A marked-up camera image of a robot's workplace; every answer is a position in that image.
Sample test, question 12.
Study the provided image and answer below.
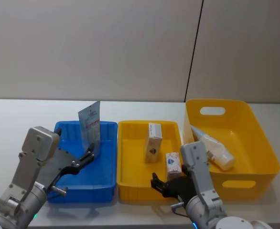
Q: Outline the tall beige carton box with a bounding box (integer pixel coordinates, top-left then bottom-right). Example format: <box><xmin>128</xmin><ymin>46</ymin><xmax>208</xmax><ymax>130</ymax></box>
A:
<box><xmin>144</xmin><ymin>122</ymin><xmax>163</xmax><ymax>164</ymax></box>

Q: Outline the deep yellow plastic basket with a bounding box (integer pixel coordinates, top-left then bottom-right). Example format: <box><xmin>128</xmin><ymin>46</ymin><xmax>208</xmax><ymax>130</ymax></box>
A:
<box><xmin>183</xmin><ymin>99</ymin><xmax>280</xmax><ymax>201</ymax></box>

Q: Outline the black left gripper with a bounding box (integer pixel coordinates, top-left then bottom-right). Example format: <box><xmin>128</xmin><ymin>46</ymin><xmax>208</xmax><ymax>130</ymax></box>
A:
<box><xmin>35</xmin><ymin>127</ymin><xmax>96</xmax><ymax>191</ymax></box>

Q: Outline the blue plastic tray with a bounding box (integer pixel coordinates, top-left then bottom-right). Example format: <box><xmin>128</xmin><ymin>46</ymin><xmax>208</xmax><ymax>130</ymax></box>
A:
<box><xmin>46</xmin><ymin>120</ymin><xmax>118</xmax><ymax>204</ymax></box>

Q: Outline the shallow yellow plastic tray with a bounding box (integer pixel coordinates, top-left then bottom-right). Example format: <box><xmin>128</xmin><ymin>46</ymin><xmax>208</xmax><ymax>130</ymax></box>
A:
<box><xmin>116</xmin><ymin>120</ymin><xmax>186</xmax><ymax>202</ymax></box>

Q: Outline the silver foil pouch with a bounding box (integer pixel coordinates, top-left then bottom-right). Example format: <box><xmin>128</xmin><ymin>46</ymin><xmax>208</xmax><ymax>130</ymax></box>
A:
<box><xmin>78</xmin><ymin>100</ymin><xmax>101</xmax><ymax>158</ymax></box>

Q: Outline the white squeeze tube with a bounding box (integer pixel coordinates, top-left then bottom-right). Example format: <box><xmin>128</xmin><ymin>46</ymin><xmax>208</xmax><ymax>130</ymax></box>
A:
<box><xmin>191</xmin><ymin>126</ymin><xmax>236</xmax><ymax>171</ymax></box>

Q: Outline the small patterned carton box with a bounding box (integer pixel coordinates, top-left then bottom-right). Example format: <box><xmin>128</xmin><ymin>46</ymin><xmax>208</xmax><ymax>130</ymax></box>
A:
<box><xmin>165</xmin><ymin>152</ymin><xmax>183</xmax><ymax>181</ymax></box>

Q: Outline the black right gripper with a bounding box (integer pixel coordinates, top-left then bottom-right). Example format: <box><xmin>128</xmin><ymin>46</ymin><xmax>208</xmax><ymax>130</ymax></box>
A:
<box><xmin>150</xmin><ymin>164</ymin><xmax>196</xmax><ymax>203</ymax></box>

